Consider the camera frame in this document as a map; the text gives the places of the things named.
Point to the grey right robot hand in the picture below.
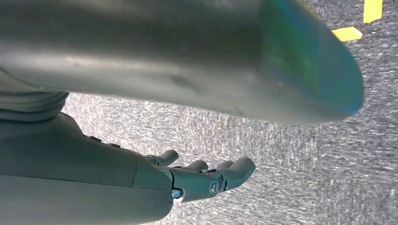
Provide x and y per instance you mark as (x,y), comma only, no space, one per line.
(77,174)

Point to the smooth grey robot body shell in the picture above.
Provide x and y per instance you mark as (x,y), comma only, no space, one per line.
(155,46)

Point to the yellow floor tape strip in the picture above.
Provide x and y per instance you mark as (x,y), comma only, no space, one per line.
(373,11)
(346,34)

